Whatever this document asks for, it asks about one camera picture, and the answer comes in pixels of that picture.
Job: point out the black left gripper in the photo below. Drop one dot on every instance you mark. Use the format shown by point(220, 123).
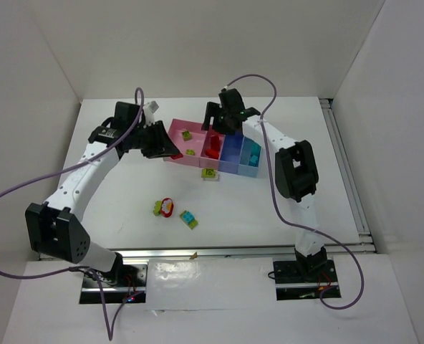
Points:
point(149, 140)

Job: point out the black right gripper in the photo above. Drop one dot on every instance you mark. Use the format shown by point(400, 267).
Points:
point(225, 117)

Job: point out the small red lego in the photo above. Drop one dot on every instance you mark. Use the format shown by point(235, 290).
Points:
point(176, 157)

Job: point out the red lego brick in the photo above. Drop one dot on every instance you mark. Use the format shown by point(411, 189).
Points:
point(213, 154)
point(216, 143)

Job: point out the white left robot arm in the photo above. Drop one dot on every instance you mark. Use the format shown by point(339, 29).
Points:
point(55, 226)

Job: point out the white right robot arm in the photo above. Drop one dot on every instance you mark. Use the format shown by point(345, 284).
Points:
point(292, 170)

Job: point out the teal legos in container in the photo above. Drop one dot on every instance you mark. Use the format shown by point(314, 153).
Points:
point(254, 154)

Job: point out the pink large container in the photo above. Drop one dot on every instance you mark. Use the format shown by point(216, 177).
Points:
point(177, 126)

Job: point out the pink small container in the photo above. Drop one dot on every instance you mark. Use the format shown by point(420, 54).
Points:
point(206, 162)

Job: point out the blue purple container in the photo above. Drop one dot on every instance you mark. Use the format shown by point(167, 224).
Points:
point(230, 154)

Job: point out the green lego beside flower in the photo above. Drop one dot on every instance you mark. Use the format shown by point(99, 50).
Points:
point(157, 208)

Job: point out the red white flower lego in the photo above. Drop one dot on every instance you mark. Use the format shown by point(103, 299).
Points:
point(167, 207)

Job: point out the blue green stacked lego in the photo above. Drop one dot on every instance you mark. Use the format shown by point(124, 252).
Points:
point(188, 219)

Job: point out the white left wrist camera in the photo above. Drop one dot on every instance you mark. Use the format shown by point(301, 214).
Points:
point(149, 110)

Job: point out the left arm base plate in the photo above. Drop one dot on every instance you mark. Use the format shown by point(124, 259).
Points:
point(132, 285)

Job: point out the aluminium rail front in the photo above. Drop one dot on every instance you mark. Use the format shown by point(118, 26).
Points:
point(206, 252)

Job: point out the aluminium rail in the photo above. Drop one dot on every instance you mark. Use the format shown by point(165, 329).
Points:
point(364, 234)
point(206, 252)

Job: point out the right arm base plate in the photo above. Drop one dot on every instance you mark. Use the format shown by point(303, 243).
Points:
point(291, 285)

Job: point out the aluminium rail right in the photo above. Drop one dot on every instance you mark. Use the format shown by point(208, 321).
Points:
point(364, 234)

